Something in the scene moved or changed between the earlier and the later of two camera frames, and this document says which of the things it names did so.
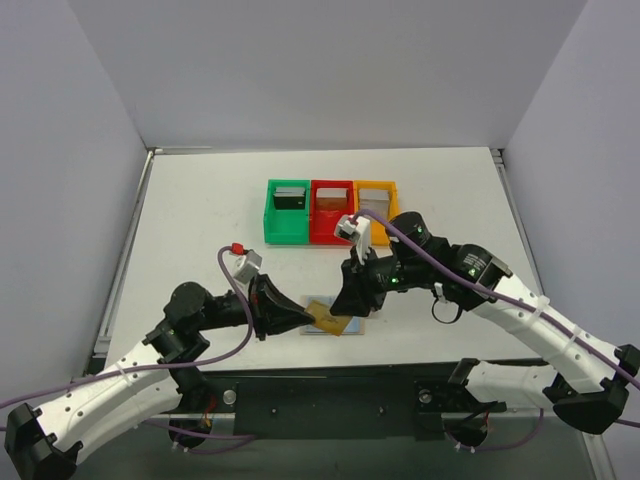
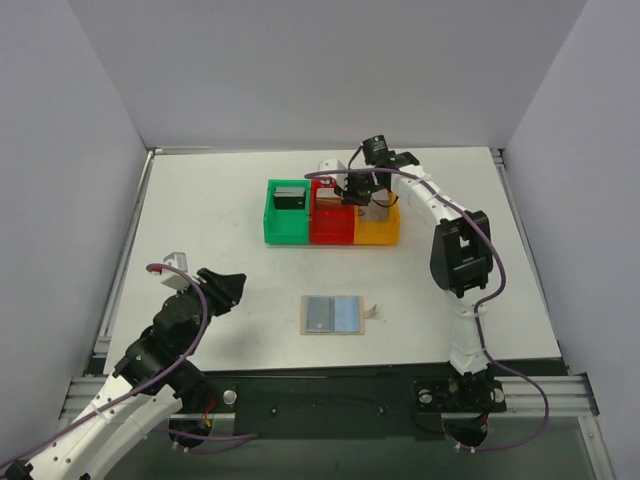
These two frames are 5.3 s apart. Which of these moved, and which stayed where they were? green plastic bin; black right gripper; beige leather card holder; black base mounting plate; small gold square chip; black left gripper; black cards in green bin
Moved: small gold square chip; black left gripper; black right gripper
Stayed: beige leather card holder; black base mounting plate; black cards in green bin; green plastic bin
